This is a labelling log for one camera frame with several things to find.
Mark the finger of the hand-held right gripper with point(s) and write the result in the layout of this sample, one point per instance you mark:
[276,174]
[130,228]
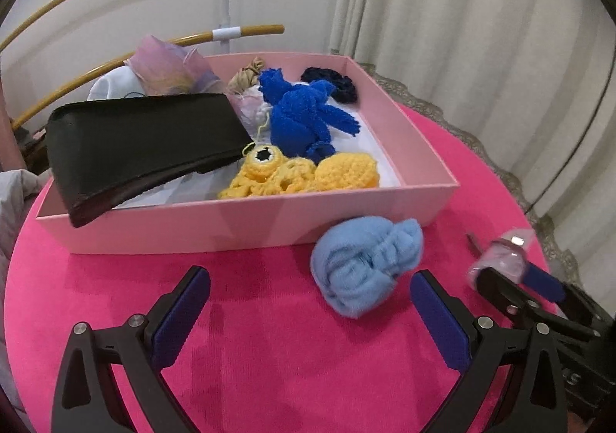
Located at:
[546,286]
[505,296]

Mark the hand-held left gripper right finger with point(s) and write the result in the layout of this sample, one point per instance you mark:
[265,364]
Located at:
[442,320]

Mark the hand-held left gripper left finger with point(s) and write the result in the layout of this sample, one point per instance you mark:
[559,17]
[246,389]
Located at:
[179,320]

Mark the small clear plastic bag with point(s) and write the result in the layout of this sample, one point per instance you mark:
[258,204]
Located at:
[503,252]

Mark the light blue soft cloth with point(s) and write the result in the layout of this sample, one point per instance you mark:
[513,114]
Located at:
[358,264]

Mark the pink cardboard box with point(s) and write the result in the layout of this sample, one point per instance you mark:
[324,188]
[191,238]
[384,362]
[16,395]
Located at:
[269,226]

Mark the black leather pouch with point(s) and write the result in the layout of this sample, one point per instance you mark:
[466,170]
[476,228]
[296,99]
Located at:
[139,144]

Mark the yellow crochet toy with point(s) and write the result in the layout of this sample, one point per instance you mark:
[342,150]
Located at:
[293,175]

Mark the royal blue fluffy cloth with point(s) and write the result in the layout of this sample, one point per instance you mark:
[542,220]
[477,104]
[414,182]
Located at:
[298,117]

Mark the beige scrunchie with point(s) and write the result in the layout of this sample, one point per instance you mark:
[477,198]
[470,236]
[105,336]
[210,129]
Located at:
[246,74]

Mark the pastel organza bow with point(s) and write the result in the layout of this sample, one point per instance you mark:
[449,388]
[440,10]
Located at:
[163,64]

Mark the navy scrunchie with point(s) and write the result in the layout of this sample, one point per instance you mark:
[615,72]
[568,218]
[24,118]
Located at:
[337,84]

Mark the grey lace trim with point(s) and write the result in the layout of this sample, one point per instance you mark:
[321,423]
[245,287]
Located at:
[481,144]

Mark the pale grey printed cloth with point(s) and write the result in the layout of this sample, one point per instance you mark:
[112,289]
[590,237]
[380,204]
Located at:
[17,211]

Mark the white cartoon print cloth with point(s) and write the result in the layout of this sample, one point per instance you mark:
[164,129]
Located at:
[113,84]

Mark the cream curtain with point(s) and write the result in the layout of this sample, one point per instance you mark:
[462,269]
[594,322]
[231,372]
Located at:
[481,28]

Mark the yellow and white rail rack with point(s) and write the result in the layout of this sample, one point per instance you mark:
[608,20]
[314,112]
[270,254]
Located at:
[226,31]

